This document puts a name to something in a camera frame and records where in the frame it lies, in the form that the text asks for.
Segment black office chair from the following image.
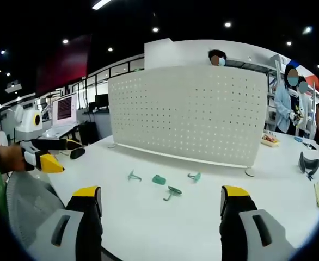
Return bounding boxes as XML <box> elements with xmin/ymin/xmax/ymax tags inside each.
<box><xmin>78</xmin><ymin>121</ymin><xmax>100</xmax><ymax>147</ymax></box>

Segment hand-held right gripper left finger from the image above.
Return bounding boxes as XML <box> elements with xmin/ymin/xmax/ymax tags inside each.
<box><xmin>28</xmin><ymin>185</ymin><xmax>103</xmax><ymax>261</ymax></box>

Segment grey mesh chair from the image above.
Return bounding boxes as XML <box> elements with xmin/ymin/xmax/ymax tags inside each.
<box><xmin>5</xmin><ymin>170</ymin><xmax>68</xmax><ymax>247</ymax></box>

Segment person's left hand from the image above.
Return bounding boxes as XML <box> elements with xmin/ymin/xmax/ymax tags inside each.
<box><xmin>0</xmin><ymin>145</ymin><xmax>27</xmax><ymax>175</ymax></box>

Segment black grey headset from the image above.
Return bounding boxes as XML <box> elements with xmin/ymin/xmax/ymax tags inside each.
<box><xmin>298</xmin><ymin>151</ymin><xmax>319</xmax><ymax>181</ymax></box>

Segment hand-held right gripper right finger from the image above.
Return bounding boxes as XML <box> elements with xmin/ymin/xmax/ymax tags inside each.
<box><xmin>219</xmin><ymin>185</ymin><xmax>297</xmax><ymax>261</ymax></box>

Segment green hook assembly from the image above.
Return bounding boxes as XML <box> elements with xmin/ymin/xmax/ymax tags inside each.
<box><xmin>127</xmin><ymin>169</ymin><xmax>143</xmax><ymax>183</ymax></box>
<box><xmin>163</xmin><ymin>185</ymin><xmax>183</xmax><ymax>202</ymax></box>
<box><xmin>187</xmin><ymin>171</ymin><xmax>202</xmax><ymax>184</ymax></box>

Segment white perforated mounting plate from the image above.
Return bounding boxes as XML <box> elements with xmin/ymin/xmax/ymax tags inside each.
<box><xmin>107</xmin><ymin>65</ymin><xmax>268</xmax><ymax>177</ymax></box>

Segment metal storage shelf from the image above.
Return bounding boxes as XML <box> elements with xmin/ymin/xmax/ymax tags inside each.
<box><xmin>265</xmin><ymin>53</ymin><xmax>289</xmax><ymax>131</ymax></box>

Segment ceiling projector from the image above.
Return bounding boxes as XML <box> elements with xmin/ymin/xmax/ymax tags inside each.
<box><xmin>4</xmin><ymin>80</ymin><xmax>22</xmax><ymax>94</ymax></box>

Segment green hook assembly block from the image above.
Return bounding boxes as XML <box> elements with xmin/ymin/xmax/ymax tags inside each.
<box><xmin>151</xmin><ymin>175</ymin><xmax>167</xmax><ymax>186</ymax></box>

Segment black oval case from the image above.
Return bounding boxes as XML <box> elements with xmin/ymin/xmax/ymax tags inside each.
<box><xmin>70</xmin><ymin>148</ymin><xmax>86</xmax><ymax>160</ymax></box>

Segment tray of small parts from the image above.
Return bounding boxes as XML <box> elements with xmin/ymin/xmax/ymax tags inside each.
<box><xmin>260</xmin><ymin>133</ymin><xmax>281</xmax><ymax>147</ymax></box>

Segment white framed computer monitor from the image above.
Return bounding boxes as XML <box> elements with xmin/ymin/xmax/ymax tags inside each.
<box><xmin>51</xmin><ymin>92</ymin><xmax>79</xmax><ymax>127</ymax></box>

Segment black computer monitor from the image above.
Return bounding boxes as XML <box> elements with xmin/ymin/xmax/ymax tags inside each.
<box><xmin>94</xmin><ymin>93</ymin><xmax>110</xmax><ymax>111</ymax></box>

